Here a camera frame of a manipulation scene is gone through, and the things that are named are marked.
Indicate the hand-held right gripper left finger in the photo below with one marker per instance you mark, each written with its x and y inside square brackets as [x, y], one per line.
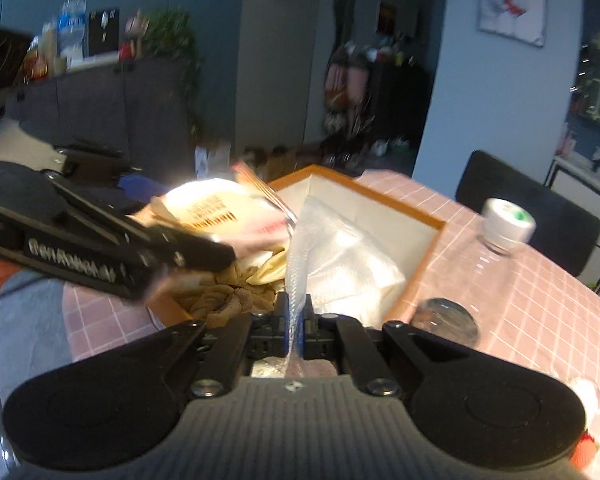
[281, 327]

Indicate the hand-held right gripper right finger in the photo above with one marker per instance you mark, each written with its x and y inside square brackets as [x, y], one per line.
[307, 332]

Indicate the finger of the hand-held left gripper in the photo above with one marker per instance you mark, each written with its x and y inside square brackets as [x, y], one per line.
[200, 256]
[95, 154]

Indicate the brown fuzzy cloth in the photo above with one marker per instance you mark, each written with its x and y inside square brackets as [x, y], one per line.
[220, 295]

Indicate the plastic snack packet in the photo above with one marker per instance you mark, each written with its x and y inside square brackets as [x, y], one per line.
[215, 205]

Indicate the yellow cloth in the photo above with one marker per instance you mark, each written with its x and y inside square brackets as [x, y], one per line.
[270, 267]

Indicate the clear bubble plastic bag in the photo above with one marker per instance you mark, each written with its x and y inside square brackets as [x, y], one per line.
[340, 260]

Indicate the orange cardboard box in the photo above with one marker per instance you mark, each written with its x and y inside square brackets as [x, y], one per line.
[360, 195]

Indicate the grey sideboard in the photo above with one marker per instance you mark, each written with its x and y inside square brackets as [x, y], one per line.
[105, 105]

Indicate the blue white carton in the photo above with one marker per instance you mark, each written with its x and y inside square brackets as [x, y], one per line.
[212, 160]

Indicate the red snack can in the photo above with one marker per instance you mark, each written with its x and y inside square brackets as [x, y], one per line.
[37, 60]

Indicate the black board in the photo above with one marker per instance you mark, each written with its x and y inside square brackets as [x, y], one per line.
[103, 32]

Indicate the dark shoes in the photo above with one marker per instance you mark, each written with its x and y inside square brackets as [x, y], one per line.
[272, 157]

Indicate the pink figurine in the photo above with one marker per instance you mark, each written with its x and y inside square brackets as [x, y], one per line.
[136, 35]

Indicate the large water bottle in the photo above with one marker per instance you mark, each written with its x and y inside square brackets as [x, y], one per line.
[71, 30]

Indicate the black patterned box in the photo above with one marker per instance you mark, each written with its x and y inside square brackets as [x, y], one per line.
[0, 60]

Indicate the green potted plant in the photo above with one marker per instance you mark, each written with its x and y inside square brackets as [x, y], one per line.
[172, 35]

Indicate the light shoes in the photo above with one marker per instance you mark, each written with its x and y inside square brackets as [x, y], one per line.
[390, 147]

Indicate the rack with pink bags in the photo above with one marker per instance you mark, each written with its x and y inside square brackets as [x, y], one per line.
[347, 90]

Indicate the pink checkered tablecloth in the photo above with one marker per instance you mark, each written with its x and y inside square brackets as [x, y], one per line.
[530, 310]

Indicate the clear plastic water bottle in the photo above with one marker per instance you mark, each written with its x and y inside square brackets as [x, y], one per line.
[507, 222]

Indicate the dark cabinet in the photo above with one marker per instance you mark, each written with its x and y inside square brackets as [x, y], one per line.
[400, 105]

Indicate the pink white knitted cloth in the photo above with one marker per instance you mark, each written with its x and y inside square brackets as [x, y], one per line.
[585, 400]

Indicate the orange knitted item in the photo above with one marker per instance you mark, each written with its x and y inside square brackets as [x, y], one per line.
[585, 452]

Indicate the white vanity cabinet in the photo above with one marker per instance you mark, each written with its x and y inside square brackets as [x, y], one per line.
[580, 180]

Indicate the toiletry bottles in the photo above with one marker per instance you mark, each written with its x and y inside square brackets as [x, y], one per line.
[566, 144]

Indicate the white faucet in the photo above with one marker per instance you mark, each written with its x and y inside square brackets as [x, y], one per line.
[598, 158]

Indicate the wine glass painting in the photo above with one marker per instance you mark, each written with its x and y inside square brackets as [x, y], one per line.
[512, 0]

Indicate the wavy wall mirror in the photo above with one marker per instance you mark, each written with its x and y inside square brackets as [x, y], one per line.
[345, 15]

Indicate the dark orange wall picture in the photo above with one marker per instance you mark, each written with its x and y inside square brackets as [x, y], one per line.
[387, 11]

